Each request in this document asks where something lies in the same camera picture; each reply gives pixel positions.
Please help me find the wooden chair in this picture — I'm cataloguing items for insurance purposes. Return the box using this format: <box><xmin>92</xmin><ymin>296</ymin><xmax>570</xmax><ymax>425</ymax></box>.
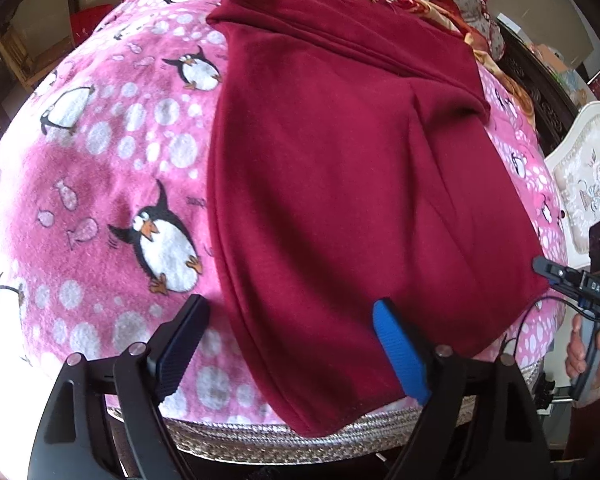
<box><xmin>0</xmin><ymin>25</ymin><xmax>56</xmax><ymax>91</ymax></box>

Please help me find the brown cardboard box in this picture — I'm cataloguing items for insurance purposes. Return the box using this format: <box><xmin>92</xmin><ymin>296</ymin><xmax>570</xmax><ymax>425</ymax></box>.
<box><xmin>530</xmin><ymin>42</ymin><xmax>572</xmax><ymax>75</ymax></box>

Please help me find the white floral upholstered headboard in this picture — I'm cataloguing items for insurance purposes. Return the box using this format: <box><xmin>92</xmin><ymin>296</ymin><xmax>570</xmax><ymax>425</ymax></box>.
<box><xmin>545</xmin><ymin>100</ymin><xmax>600</xmax><ymax>266</ymax></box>

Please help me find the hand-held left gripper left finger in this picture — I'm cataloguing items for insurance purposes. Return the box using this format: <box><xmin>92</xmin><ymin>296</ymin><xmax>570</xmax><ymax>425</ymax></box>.
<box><xmin>27</xmin><ymin>294</ymin><xmax>212</xmax><ymax>480</ymax></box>

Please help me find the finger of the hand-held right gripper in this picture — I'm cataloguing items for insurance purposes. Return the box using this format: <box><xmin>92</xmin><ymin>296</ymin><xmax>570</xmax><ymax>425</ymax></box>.
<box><xmin>532</xmin><ymin>255</ymin><xmax>581</xmax><ymax>293</ymax></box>

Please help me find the red bag on floor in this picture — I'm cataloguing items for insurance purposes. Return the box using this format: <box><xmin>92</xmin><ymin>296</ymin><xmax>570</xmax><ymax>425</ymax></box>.
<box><xmin>70</xmin><ymin>4</ymin><xmax>112</xmax><ymax>46</ymax></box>

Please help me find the person's right hand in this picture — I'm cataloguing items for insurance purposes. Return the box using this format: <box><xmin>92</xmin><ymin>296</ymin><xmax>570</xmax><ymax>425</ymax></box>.
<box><xmin>565</xmin><ymin>312</ymin><xmax>600</xmax><ymax>391</ymax></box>

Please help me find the pink penguin print blanket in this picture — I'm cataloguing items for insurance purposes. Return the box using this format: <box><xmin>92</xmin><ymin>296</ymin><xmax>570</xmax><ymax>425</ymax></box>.
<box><xmin>0</xmin><ymin>0</ymin><xmax>568</xmax><ymax>428</ymax></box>

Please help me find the person's dark red clothing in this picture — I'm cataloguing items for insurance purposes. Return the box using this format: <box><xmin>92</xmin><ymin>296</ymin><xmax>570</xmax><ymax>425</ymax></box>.
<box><xmin>562</xmin><ymin>395</ymin><xmax>600</xmax><ymax>463</ymax></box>

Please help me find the dark carved wooden bed frame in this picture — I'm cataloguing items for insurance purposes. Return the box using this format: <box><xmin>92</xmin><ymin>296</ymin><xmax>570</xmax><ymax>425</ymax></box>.
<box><xmin>497</xmin><ymin>17</ymin><xmax>581</xmax><ymax>156</ymax></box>

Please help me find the black cable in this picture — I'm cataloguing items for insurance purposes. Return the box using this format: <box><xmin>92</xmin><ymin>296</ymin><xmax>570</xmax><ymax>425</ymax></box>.
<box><xmin>500</xmin><ymin>295</ymin><xmax>600</xmax><ymax>356</ymax></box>

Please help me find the dark red sweater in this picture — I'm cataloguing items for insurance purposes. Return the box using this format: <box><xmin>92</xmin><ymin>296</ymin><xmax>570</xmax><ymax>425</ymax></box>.
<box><xmin>205</xmin><ymin>0</ymin><xmax>551</xmax><ymax>438</ymax></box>

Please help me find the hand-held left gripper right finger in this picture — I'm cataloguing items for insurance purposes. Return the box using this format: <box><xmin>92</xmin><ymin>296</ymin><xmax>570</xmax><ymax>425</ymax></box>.
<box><xmin>372</xmin><ymin>297</ymin><xmax>553</xmax><ymax>480</ymax></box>

